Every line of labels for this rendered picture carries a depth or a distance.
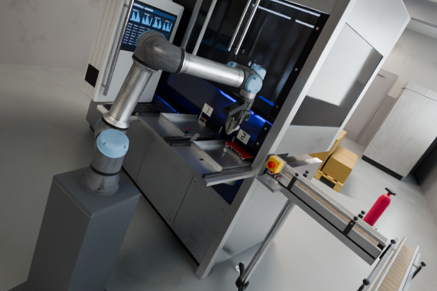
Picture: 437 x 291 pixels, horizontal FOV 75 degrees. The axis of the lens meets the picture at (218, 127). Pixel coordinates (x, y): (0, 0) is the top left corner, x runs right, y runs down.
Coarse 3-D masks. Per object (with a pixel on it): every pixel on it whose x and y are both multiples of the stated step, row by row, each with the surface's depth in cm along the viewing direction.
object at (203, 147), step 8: (192, 144) 162; (200, 144) 169; (208, 144) 174; (216, 144) 180; (224, 144) 186; (200, 152) 158; (208, 152) 166; (216, 152) 170; (224, 152) 175; (208, 160) 155; (216, 160) 160; (224, 160) 165; (232, 160) 169; (216, 168) 151; (224, 168) 150; (232, 168) 156
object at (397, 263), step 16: (400, 240) 152; (384, 256) 130; (400, 256) 137; (416, 256) 143; (384, 272) 112; (400, 272) 124; (416, 272) 127; (368, 288) 105; (384, 288) 109; (400, 288) 106
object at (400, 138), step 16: (400, 96) 652; (416, 96) 627; (432, 96) 610; (400, 112) 645; (416, 112) 630; (432, 112) 616; (384, 128) 663; (400, 128) 648; (416, 128) 633; (432, 128) 619; (368, 144) 691; (384, 144) 666; (400, 144) 651; (416, 144) 636; (368, 160) 690; (384, 160) 670; (400, 160) 654; (416, 160) 639; (400, 176) 661
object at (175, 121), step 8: (168, 120) 177; (176, 120) 190; (184, 120) 196; (192, 120) 202; (176, 128) 172; (184, 128) 183; (192, 128) 189; (200, 128) 195; (208, 128) 201; (216, 136) 190
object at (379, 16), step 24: (288, 0) 153; (312, 0) 145; (336, 0) 137; (360, 0) 139; (384, 0) 157; (192, 24) 201; (360, 24) 153; (384, 24) 175; (384, 48) 197; (360, 96) 217; (216, 120) 186; (288, 144) 173; (312, 144) 201
